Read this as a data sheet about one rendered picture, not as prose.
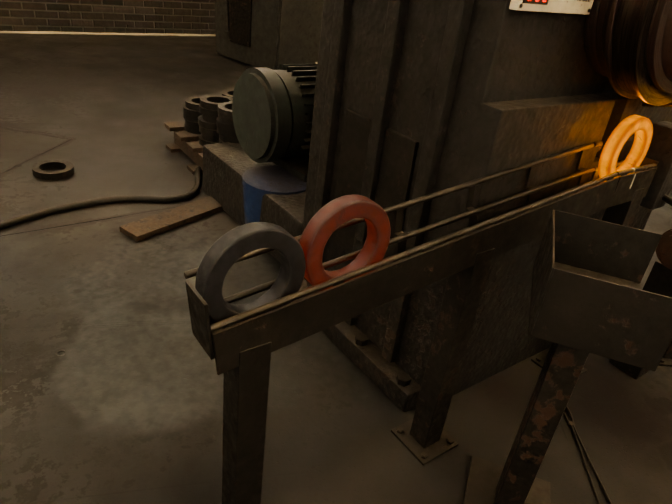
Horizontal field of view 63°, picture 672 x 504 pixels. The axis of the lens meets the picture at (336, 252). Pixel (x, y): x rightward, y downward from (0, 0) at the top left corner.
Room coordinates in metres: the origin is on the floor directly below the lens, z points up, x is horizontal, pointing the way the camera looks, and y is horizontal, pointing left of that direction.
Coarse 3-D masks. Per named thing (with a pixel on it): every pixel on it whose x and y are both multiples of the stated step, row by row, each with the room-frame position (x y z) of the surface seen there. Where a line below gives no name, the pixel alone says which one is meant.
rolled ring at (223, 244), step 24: (240, 240) 0.70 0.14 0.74; (264, 240) 0.73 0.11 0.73; (288, 240) 0.76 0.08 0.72; (216, 264) 0.68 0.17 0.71; (288, 264) 0.76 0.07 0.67; (216, 288) 0.68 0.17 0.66; (288, 288) 0.76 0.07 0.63; (216, 312) 0.68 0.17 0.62; (240, 312) 0.71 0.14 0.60; (264, 312) 0.73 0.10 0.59
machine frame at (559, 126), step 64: (384, 0) 1.50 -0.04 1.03; (448, 0) 1.33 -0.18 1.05; (320, 64) 1.69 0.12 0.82; (384, 64) 1.43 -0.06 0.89; (448, 64) 1.26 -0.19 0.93; (512, 64) 1.25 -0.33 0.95; (576, 64) 1.40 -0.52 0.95; (320, 128) 1.67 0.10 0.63; (384, 128) 1.42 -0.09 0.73; (448, 128) 1.27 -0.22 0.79; (512, 128) 1.20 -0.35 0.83; (576, 128) 1.36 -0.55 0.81; (320, 192) 1.59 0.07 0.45; (384, 192) 1.39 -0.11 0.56; (512, 192) 1.24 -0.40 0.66; (384, 256) 1.36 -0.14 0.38; (512, 256) 1.29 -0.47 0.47; (384, 320) 1.34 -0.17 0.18; (512, 320) 1.36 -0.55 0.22; (384, 384) 1.22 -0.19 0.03
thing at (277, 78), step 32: (288, 64) 2.31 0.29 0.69; (256, 96) 2.15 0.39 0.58; (288, 96) 2.15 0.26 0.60; (256, 128) 2.14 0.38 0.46; (288, 128) 2.08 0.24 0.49; (224, 160) 2.30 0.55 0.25; (256, 160) 2.18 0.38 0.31; (288, 160) 2.28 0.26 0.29; (224, 192) 2.27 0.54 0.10; (288, 224) 1.83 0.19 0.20
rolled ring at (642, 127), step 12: (624, 120) 1.40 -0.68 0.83; (636, 120) 1.39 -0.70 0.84; (648, 120) 1.42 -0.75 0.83; (612, 132) 1.38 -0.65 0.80; (624, 132) 1.37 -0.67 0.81; (636, 132) 1.45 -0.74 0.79; (648, 132) 1.44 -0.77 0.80; (612, 144) 1.36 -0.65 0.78; (636, 144) 1.46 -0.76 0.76; (648, 144) 1.46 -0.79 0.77; (600, 156) 1.37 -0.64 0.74; (612, 156) 1.35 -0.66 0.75; (636, 156) 1.45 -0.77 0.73; (600, 168) 1.37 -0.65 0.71; (612, 168) 1.36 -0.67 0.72; (624, 168) 1.44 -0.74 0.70
